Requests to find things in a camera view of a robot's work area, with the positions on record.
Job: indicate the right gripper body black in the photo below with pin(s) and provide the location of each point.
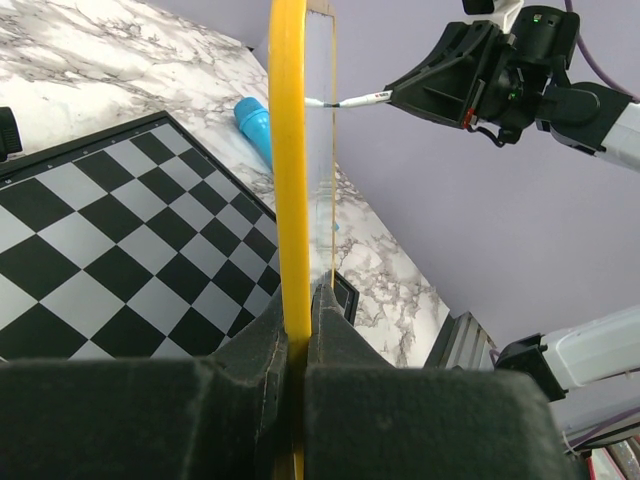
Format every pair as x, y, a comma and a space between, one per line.
506, 85

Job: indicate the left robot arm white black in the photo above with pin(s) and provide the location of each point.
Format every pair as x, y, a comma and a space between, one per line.
557, 363

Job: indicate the black white chessboard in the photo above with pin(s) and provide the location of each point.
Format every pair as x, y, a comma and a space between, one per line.
131, 242

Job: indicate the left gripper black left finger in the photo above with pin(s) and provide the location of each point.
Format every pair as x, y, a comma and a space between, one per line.
213, 417

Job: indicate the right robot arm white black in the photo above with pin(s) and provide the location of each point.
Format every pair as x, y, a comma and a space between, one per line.
588, 117

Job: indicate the white whiteboard marker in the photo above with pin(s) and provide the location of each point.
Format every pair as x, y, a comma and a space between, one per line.
354, 102

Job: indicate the yellow framed whiteboard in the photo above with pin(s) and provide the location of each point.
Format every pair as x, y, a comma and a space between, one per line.
286, 77

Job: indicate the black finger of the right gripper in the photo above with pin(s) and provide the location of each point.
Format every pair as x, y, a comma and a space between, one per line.
444, 86

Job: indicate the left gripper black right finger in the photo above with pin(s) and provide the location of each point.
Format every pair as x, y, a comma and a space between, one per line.
365, 419

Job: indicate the aluminium rail frame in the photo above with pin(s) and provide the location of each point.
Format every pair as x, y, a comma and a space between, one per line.
462, 343

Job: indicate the blue cylindrical eraser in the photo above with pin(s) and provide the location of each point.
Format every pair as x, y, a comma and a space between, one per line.
253, 121

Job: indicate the wire whiteboard stand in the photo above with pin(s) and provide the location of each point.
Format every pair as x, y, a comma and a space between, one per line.
10, 141

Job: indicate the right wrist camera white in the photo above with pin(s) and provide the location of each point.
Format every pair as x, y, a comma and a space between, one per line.
500, 12

